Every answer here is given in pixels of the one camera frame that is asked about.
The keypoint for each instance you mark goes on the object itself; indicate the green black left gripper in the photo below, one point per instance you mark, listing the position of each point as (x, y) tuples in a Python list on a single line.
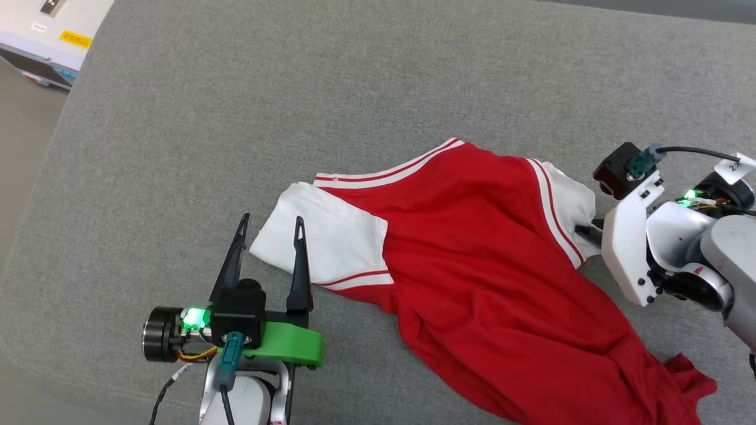
[(289, 345)]

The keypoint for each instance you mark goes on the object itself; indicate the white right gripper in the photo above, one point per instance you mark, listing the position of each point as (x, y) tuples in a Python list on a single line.
[(626, 248)]

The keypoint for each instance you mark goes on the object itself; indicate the red white basketball jersey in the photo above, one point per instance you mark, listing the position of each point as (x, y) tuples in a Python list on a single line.
[(484, 248)]

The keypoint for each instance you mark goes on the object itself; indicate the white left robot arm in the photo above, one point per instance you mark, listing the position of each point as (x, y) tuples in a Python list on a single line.
[(248, 401)]

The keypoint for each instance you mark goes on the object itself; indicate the white equipment box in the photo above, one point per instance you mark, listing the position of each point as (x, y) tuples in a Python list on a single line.
[(35, 41)]

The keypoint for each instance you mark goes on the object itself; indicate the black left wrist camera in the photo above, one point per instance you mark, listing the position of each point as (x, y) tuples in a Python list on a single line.
[(236, 313)]

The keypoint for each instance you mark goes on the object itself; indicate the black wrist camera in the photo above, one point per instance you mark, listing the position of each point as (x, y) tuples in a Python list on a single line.
[(236, 313), (617, 168)]

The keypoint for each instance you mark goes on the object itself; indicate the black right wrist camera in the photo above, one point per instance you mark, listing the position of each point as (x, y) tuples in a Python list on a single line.
[(617, 168)]

